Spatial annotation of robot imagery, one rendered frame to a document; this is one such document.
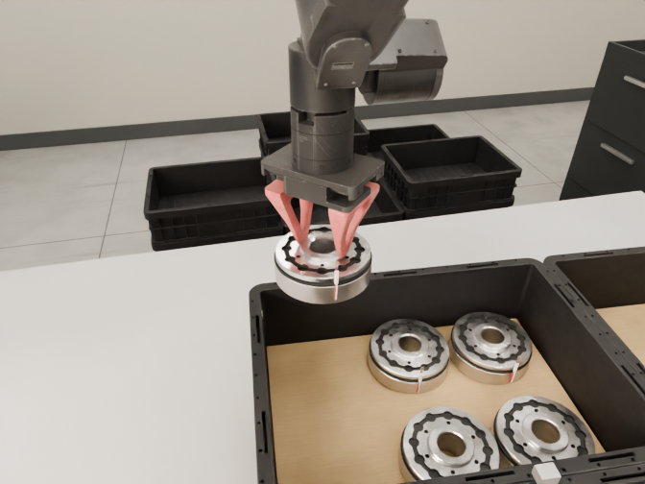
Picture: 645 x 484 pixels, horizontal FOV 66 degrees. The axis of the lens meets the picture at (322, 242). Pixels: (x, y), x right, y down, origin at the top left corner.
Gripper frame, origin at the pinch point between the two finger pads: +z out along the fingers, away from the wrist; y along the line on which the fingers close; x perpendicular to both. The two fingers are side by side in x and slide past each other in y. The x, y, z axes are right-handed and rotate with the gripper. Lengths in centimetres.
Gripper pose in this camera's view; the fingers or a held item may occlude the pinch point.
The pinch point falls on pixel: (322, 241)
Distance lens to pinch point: 52.0
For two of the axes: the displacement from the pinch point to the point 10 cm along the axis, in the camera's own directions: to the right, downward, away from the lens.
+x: -5.2, 4.8, -7.1
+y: -8.5, -2.9, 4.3
